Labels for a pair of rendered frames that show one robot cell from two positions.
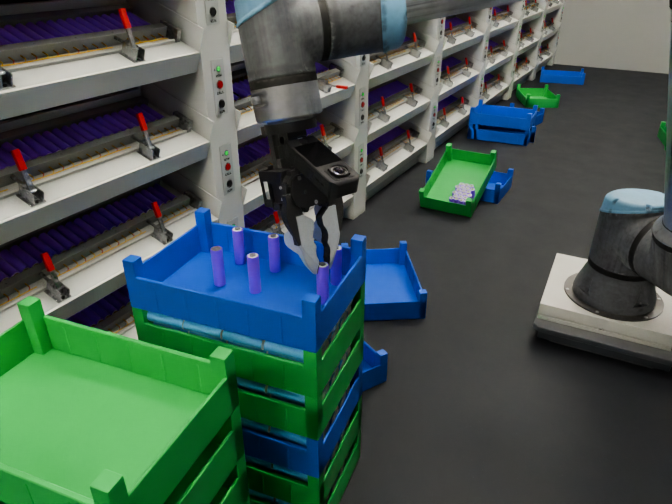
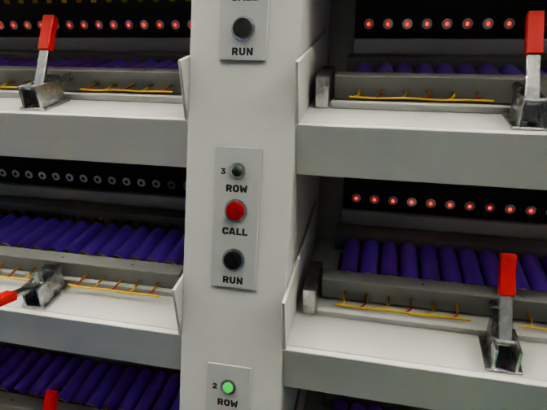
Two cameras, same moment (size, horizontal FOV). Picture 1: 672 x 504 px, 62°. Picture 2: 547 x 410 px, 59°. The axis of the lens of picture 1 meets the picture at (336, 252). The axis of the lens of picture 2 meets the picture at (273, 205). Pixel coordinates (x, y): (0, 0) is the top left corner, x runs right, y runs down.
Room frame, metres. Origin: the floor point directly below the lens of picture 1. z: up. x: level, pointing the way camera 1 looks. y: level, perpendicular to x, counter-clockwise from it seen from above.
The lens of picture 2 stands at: (1.80, -0.48, 0.66)
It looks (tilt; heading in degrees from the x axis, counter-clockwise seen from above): 7 degrees down; 72
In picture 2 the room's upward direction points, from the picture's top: 3 degrees clockwise
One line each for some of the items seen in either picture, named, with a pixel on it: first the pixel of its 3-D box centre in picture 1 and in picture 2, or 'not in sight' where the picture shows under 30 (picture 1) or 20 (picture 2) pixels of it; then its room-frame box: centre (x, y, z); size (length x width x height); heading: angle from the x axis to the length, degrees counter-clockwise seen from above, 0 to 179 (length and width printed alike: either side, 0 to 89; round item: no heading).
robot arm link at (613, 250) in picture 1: (634, 229); not in sight; (1.18, -0.70, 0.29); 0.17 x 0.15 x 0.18; 17
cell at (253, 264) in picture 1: (254, 273); not in sight; (0.73, 0.12, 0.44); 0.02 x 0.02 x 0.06
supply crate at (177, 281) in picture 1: (250, 270); not in sight; (0.73, 0.13, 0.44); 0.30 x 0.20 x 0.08; 69
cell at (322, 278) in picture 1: (322, 282); not in sight; (0.69, 0.02, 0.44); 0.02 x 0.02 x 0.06
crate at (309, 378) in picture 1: (254, 314); not in sight; (0.73, 0.13, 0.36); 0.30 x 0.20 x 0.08; 69
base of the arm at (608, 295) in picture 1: (617, 278); not in sight; (1.19, -0.69, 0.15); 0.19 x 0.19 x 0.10
